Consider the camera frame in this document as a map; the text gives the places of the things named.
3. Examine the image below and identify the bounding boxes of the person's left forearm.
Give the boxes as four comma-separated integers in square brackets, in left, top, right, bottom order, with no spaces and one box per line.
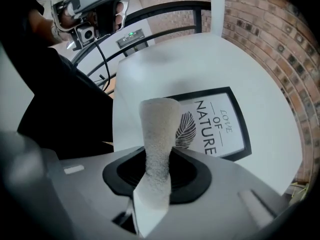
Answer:
[26,8,63,47]

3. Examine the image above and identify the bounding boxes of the black cable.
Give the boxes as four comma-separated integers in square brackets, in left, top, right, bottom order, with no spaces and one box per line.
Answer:
[94,40,111,91]

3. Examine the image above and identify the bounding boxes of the black metal railing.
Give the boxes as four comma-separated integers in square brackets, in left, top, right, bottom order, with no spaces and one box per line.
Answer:
[71,0,212,95]

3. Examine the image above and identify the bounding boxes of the person's left hand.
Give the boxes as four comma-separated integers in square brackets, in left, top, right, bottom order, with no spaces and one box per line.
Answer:
[59,0,129,32]

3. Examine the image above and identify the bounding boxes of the black picture frame leaf print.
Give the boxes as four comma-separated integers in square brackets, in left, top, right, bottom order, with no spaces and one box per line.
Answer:
[163,86,253,163]

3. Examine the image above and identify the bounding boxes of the small grey camera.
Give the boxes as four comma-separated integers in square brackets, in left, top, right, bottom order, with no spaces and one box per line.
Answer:
[75,25,96,48]

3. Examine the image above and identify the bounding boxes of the grey panel with green light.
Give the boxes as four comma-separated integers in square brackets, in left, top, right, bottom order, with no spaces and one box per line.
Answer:
[115,28,149,58]

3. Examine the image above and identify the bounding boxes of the light grey cloth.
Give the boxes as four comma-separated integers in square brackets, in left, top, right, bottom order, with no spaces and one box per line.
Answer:
[132,96,181,238]

